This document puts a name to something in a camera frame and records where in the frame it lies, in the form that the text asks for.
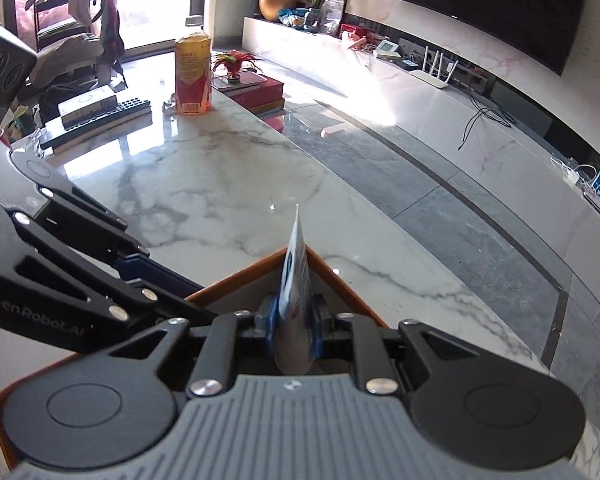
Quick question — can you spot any red artificial flower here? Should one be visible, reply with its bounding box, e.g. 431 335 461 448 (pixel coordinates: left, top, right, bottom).
212 49 259 84

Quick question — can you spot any white Vaseline tube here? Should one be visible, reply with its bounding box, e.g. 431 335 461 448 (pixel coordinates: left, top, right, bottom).
273 205 313 375

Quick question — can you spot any white wifi router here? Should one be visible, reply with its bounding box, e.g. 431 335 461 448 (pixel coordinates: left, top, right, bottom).
411 47 458 90

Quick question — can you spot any orange storage box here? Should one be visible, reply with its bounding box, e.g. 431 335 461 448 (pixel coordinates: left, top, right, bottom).
0 245 389 476

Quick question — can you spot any yellow red carton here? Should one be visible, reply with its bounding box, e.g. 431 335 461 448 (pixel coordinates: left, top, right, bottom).
174 28 212 115

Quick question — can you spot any black keyboard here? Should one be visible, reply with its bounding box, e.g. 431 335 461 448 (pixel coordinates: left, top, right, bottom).
38 98 151 150

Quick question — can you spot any red book stack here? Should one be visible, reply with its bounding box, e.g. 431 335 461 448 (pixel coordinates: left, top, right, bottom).
212 70 285 116

